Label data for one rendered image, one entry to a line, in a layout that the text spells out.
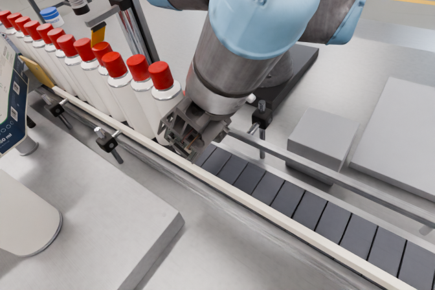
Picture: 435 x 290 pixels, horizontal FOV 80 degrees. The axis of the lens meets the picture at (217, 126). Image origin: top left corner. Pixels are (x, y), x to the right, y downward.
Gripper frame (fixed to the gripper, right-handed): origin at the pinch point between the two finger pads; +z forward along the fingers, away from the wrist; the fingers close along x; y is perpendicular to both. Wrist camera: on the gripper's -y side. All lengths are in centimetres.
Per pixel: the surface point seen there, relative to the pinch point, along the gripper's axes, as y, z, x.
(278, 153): -3.0, -10.3, 12.6
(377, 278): 4.8, -14.8, 30.8
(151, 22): -46, 41, -50
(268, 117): -9.0, -8.2, 8.3
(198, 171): 4.6, -0.5, 4.9
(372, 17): -253, 85, 38
